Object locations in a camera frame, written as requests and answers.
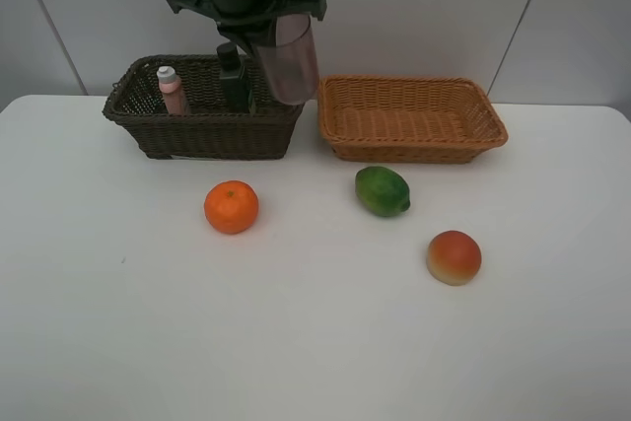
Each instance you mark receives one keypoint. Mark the purple translucent plastic cup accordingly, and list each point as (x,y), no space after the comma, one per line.
(287,57)

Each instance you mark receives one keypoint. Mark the dark green pump bottle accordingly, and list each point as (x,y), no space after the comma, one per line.
(234,80)

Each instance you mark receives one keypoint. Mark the pink bottle white cap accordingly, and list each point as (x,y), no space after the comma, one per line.
(172,91)

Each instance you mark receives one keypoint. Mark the orange mandarin fruit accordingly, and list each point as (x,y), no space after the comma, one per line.
(231,207)

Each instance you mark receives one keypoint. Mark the dark brown wicker basket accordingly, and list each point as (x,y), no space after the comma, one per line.
(210,130)

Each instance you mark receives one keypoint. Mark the orange wicker basket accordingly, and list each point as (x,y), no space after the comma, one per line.
(420,120)

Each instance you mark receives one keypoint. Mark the red yellow peach half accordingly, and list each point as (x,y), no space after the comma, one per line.
(453,258)

